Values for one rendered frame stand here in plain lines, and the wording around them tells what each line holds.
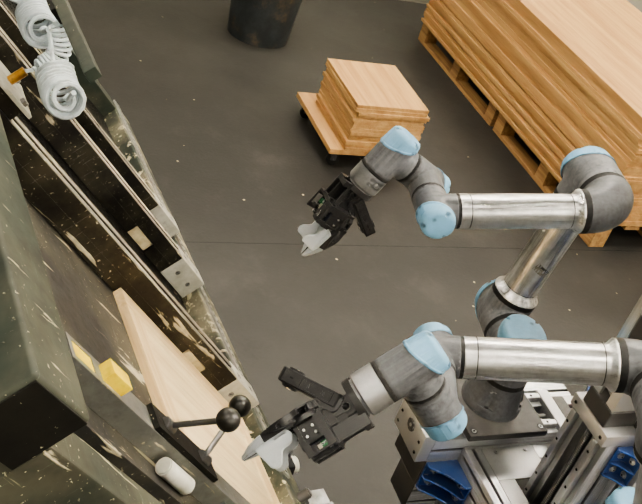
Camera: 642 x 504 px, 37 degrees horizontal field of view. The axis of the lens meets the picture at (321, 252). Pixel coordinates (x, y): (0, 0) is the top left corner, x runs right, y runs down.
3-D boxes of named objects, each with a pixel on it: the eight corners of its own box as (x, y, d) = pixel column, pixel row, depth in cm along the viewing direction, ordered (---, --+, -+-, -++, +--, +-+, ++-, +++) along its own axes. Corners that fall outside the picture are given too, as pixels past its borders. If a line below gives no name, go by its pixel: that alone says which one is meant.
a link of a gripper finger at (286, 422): (261, 441, 151) (309, 411, 151) (257, 432, 151) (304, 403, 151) (269, 445, 155) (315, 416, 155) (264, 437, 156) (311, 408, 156)
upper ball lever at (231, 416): (165, 442, 149) (243, 435, 145) (153, 432, 147) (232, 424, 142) (169, 420, 152) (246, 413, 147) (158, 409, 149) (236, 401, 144)
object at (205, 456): (212, 473, 157) (259, 406, 162) (201, 463, 155) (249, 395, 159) (196, 464, 160) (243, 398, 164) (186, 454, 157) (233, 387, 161)
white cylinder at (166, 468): (157, 478, 146) (181, 498, 152) (174, 467, 146) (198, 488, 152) (152, 463, 148) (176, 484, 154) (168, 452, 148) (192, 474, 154)
